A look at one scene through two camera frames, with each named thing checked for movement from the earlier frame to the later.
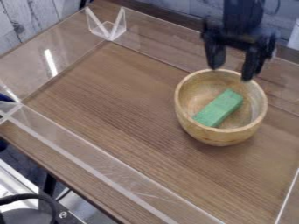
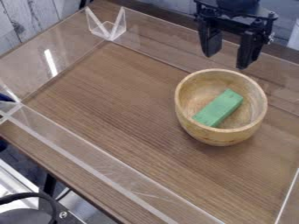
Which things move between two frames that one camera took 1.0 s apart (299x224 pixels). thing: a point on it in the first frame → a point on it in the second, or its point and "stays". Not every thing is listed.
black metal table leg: (61, 215) stays
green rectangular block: (219, 109) stays
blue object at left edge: (4, 97) stays
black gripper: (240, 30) → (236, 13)
